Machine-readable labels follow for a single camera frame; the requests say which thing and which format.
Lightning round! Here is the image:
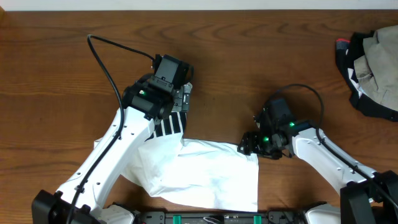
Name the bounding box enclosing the white t-shirt with black stripes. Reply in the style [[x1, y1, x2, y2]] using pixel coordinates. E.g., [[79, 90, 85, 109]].
[[93, 83, 259, 213]]

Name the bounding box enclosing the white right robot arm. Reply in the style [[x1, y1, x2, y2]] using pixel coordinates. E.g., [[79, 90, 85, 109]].
[[238, 98, 397, 223]]

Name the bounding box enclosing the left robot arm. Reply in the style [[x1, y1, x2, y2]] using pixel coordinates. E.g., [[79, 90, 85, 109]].
[[32, 55, 193, 223]]

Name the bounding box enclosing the black garment with red trim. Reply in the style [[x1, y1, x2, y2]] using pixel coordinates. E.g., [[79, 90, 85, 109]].
[[335, 31, 397, 122]]

